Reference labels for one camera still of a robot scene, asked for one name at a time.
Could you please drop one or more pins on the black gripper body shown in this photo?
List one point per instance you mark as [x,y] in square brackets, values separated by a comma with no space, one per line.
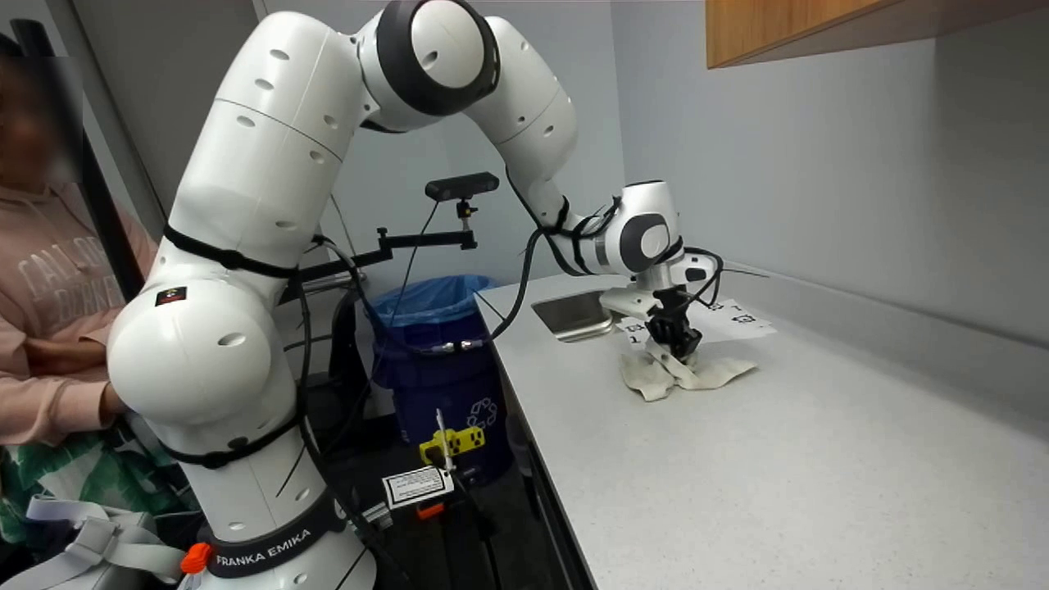
[674,311]

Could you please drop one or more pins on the cream cloth towel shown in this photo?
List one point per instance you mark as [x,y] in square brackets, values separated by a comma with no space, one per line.
[717,375]

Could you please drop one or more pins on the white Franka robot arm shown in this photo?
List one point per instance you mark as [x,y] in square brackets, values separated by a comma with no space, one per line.
[273,132]

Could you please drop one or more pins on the white printed paper sheet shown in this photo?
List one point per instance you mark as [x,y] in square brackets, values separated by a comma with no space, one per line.
[750,323]

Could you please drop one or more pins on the dark flat tray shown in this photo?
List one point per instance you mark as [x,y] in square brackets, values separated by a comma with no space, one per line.
[573,315]

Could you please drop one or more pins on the blue trash bin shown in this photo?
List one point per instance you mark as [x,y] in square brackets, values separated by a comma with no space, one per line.
[439,372]

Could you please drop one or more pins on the yellow clamp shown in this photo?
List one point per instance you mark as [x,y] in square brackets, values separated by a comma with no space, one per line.
[454,443]

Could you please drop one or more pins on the white label tag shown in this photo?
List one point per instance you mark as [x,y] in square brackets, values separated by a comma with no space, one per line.
[415,487]

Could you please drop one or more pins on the orange knob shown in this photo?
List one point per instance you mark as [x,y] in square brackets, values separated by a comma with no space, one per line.
[196,559]

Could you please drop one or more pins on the black diagonal pole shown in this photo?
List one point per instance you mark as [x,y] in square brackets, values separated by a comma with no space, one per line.
[109,208]

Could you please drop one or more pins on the person in pink shirt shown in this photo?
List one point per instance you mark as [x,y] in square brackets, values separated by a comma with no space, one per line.
[55,328]

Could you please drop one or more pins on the green patterned cloth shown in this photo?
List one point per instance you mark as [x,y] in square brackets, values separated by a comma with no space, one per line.
[55,479]

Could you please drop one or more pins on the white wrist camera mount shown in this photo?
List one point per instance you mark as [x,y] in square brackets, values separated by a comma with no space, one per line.
[626,297]

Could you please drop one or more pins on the small black camera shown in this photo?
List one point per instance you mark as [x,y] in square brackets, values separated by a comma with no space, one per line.
[461,186]

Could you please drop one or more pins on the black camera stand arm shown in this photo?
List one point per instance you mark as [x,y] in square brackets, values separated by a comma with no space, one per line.
[420,240]

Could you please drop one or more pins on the wooden wall cabinet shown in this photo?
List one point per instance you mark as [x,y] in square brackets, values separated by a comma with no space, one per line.
[822,20]

